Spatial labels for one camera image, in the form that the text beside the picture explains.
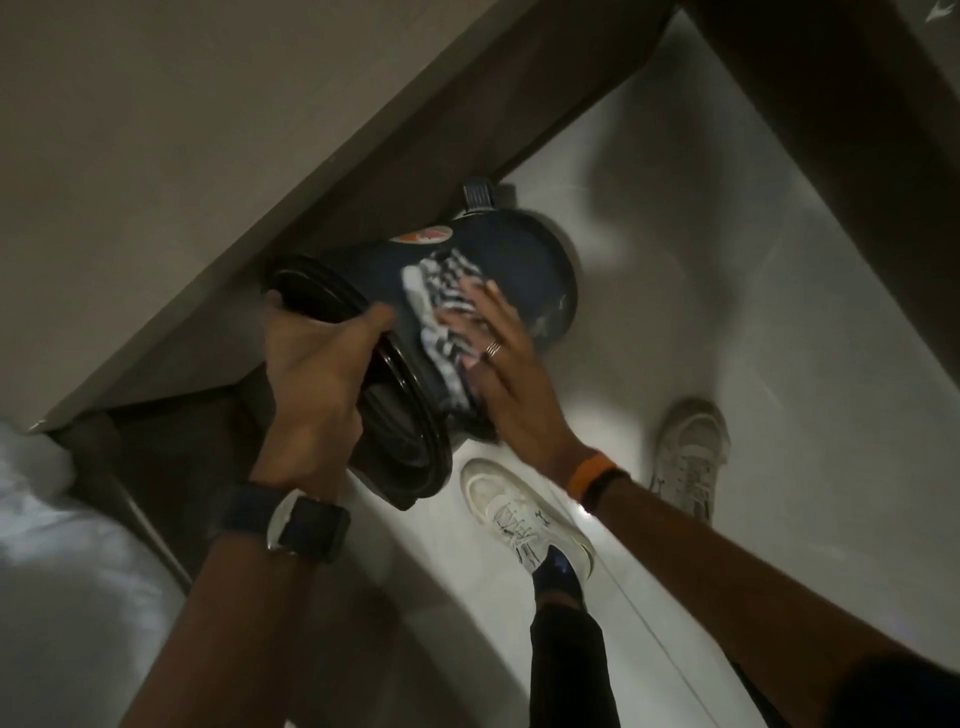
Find white sneaker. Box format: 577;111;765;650
648;397;733;524
459;457;598;583

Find brown wooden desk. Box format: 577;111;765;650
0;0;680;481

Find dark brown wooden furniture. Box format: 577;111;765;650
678;0;960;391

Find dark sleeve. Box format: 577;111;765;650
821;651;960;728

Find white bed sheet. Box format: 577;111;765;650
0;420;189;728

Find person's right hand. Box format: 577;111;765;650
437;279;601;485

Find orange wristband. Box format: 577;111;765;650
566;448;621;504

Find black wristband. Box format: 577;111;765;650
581;466;633;516

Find black and white checkered cloth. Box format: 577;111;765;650
401;251;500;414

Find dark blue pedal bin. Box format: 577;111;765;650
266;177;580;511

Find brown bed frame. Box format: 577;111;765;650
51;408;198;594

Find black trouser leg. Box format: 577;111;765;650
528;546;624;728

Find smartwatch with dark strap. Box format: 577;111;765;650
212;482;353;565

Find person's left hand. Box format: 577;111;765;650
251;288;397;501

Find person's right forearm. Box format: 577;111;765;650
592;476;960;728

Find person's left forearm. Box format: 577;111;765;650
120;525;354;728

